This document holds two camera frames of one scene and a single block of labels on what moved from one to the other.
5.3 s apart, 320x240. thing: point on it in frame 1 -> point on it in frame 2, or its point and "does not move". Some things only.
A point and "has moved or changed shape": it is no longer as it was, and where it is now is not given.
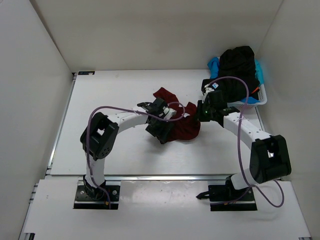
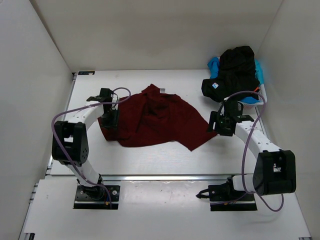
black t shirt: x=238 y=62 does not move
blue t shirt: x=213 y=64 does not move
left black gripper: x=161 y=133 -> x=112 y=124
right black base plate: x=222 y=198 does not move
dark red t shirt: x=185 y=125 has moved or changed shape
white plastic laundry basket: x=262 y=97 does not move
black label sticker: x=86 y=72 does not move
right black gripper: x=202 y=104 -> x=216 y=118
